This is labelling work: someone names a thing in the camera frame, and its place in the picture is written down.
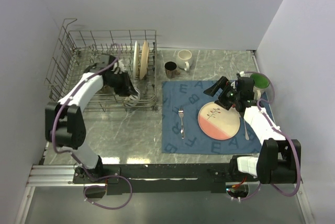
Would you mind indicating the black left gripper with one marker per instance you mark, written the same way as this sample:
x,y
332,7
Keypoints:
x,y
126,86

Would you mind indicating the silver fork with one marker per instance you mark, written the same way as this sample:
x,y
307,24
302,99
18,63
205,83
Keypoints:
x,y
181,115

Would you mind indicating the floral mug green inside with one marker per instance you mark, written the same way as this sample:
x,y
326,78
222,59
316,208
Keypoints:
x,y
261,83

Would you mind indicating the white strawberry pattern plate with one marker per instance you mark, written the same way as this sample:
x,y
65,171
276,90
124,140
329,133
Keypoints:
x,y
135,60

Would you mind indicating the aluminium frame rail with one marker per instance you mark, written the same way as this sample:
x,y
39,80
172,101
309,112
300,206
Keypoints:
x,y
62,175

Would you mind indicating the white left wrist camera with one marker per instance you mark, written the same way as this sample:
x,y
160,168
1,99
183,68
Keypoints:
x,y
119,67

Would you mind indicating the silver spoon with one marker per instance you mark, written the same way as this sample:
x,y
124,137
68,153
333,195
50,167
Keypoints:
x,y
245,129

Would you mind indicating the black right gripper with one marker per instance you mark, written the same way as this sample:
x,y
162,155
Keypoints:
x,y
224,83

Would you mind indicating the metal wire dish rack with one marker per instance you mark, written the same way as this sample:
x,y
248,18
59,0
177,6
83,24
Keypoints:
x,y
79,49

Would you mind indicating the dark brown metal cup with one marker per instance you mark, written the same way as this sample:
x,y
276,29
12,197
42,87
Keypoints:
x,y
171,69

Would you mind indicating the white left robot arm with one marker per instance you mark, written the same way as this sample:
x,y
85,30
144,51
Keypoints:
x,y
64,123

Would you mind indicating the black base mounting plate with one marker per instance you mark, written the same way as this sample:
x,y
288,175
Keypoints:
x,y
164,178

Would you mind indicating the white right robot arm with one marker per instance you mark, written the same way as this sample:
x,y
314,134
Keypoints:
x,y
279,159

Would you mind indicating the white ceramic mug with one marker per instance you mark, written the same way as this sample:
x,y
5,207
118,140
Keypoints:
x,y
184,60

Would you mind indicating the pink and cream plate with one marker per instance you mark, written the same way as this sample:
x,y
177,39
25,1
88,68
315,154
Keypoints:
x,y
217,122

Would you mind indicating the blue letter pattern cloth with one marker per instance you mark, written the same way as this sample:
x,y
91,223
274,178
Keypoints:
x,y
190,95

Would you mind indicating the beige plate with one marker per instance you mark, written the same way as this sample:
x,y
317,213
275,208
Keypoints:
x,y
144,60

